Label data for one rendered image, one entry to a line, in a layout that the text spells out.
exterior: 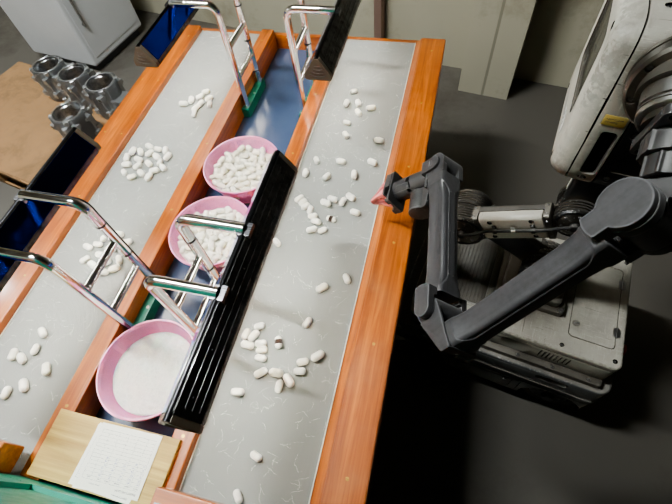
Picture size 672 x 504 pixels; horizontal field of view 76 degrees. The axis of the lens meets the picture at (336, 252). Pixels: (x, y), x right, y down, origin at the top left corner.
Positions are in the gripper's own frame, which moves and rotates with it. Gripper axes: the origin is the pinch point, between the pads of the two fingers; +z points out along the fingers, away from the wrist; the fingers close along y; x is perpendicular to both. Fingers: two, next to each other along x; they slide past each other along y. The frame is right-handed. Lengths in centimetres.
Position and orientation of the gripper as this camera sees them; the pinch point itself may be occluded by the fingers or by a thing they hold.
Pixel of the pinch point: (374, 201)
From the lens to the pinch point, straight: 124.3
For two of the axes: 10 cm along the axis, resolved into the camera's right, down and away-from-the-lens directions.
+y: -2.5, 8.3, -4.9
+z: -6.8, 2.1, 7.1
